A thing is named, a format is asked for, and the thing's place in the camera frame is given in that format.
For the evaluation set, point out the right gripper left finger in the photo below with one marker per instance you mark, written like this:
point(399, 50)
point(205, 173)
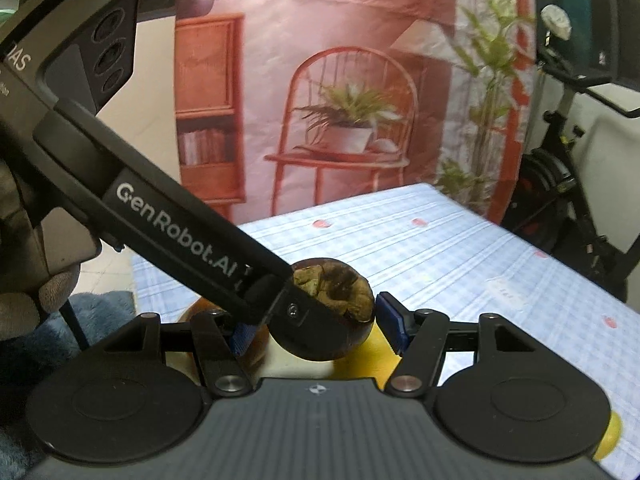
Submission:
point(218, 367)

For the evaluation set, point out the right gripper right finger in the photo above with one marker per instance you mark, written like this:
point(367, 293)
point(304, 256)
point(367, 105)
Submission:
point(422, 339)

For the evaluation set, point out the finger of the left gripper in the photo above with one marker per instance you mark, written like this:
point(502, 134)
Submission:
point(323, 327)

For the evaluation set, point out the purple mangosteen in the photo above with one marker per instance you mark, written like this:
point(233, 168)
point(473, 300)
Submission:
point(308, 274)

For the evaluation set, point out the red brown apple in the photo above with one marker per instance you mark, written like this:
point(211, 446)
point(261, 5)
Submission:
point(254, 340)

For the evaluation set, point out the yellow lemon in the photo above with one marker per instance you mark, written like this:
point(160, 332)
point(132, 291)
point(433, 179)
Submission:
point(610, 438)
point(374, 358)

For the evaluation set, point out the gloved left hand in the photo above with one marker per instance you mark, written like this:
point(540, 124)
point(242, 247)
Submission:
point(24, 308)

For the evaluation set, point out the beige ceramic plate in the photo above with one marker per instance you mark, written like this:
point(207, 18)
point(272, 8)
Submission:
point(276, 363)

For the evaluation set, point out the black exercise bike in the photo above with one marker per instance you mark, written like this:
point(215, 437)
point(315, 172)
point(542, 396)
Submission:
point(549, 207)

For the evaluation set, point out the blue fluffy rug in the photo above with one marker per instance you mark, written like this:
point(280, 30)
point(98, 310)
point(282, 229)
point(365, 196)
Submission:
point(27, 360)

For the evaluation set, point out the white cap on bike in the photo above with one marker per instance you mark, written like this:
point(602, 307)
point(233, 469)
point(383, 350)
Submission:
point(556, 21)

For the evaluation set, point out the pink printed wall tapestry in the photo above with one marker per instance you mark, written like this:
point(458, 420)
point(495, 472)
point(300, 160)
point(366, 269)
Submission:
point(285, 104)

